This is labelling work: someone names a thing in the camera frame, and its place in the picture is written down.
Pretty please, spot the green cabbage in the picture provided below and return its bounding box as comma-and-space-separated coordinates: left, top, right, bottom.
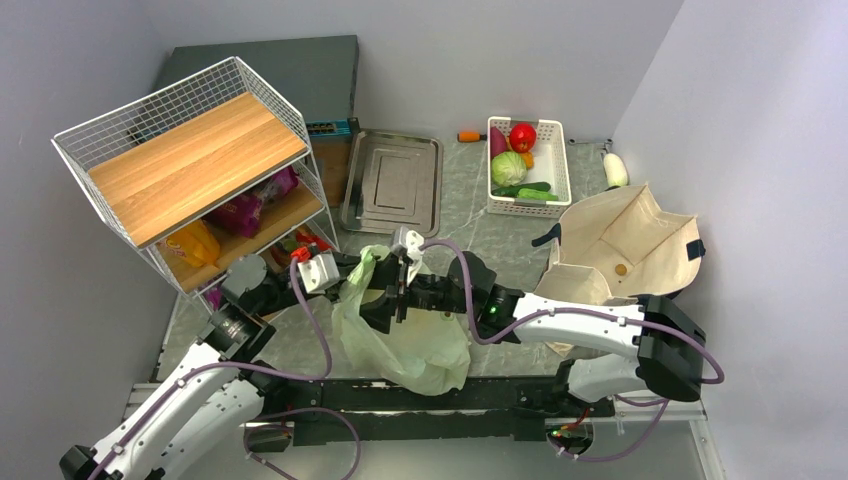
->
490, 151, 527, 187

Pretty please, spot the white radish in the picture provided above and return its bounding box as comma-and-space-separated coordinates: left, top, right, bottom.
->
602, 153, 629, 189

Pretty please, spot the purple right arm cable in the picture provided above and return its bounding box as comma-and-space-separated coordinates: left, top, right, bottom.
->
417, 238, 725, 464

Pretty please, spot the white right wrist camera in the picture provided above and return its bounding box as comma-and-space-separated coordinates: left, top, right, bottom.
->
390, 226, 425, 284

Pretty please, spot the light green bitter gourd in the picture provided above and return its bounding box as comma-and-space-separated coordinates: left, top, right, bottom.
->
516, 188, 559, 201

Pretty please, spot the beige canvas tote bag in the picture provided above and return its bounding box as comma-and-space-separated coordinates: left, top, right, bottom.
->
533, 184, 706, 359

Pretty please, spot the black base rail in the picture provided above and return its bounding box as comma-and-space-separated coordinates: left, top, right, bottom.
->
245, 373, 615, 453

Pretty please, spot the red snack bag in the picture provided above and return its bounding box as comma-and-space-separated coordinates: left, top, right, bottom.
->
270, 226, 332, 267

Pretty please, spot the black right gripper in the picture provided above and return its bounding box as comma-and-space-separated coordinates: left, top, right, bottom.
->
345, 251, 476, 333

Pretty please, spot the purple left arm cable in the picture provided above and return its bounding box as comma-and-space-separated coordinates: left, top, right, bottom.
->
86, 254, 362, 480

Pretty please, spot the yellow snack bag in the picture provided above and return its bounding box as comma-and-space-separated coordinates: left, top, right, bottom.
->
162, 219, 221, 268

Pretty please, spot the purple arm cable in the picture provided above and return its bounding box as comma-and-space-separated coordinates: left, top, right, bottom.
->
86, 254, 362, 480
417, 238, 725, 464

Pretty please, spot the white wire shelf rack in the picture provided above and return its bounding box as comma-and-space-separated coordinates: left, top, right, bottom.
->
52, 57, 337, 298

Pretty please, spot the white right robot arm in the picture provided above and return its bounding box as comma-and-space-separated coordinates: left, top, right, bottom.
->
357, 252, 706, 415

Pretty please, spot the purple grape snack bag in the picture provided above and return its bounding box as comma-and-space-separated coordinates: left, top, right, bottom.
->
202, 285, 222, 311

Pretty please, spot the white plastic basket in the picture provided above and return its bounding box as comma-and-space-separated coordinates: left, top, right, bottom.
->
484, 116, 572, 218

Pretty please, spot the dark grey network switch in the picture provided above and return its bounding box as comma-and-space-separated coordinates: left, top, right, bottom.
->
154, 35, 359, 140

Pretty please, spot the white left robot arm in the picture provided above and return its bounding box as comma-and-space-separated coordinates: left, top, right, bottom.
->
59, 249, 359, 479

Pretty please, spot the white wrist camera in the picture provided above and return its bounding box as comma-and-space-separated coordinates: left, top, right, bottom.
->
290, 247, 342, 294
390, 226, 425, 284

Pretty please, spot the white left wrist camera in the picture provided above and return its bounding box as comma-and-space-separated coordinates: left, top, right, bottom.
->
290, 247, 342, 294

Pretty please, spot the green avocado plastic bag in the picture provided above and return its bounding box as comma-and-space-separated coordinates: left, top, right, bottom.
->
331, 245, 471, 396

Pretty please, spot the orange small pepper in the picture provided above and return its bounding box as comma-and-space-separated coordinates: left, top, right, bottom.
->
520, 152, 534, 169

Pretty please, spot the purple sweet potato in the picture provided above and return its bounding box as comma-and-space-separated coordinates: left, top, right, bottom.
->
488, 127, 509, 159

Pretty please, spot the red apple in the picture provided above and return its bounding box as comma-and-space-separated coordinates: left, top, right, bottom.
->
508, 123, 537, 153

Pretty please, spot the top wooden shelf board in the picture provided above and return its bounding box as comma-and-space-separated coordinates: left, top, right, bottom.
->
89, 93, 307, 248

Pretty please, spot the metal tray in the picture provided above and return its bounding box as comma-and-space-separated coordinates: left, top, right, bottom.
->
339, 129, 444, 237

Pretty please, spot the dark green cucumber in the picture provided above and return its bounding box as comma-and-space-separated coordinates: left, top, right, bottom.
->
491, 181, 552, 199

